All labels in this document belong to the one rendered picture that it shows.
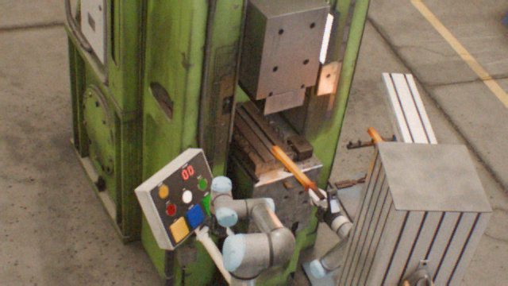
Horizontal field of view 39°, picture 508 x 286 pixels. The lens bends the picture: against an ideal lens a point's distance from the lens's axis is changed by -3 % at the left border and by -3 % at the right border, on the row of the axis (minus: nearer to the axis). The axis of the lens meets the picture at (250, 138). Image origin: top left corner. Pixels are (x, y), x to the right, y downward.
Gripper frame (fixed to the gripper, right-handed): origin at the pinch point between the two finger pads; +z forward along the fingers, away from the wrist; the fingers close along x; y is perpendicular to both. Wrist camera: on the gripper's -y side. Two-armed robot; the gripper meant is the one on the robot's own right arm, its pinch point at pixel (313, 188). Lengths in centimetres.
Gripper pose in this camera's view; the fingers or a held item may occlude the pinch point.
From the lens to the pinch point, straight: 321.4
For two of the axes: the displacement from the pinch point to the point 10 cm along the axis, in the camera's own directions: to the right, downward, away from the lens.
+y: -0.8, 7.8, 6.2
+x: 8.7, -2.5, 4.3
